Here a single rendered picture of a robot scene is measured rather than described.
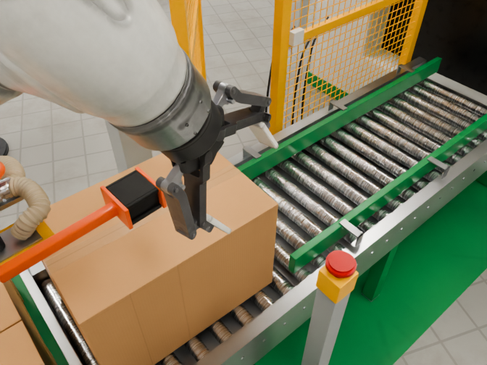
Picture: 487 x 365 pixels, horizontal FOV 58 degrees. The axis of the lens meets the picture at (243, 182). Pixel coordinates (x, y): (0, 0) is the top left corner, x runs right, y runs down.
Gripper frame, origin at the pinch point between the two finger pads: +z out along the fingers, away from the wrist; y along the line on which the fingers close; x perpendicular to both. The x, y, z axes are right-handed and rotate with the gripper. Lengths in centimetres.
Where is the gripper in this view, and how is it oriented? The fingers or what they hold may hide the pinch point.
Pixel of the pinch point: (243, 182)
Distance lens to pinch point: 61.1
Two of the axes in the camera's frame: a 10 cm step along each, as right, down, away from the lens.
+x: -8.1, -3.8, 4.6
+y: 4.8, -8.6, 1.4
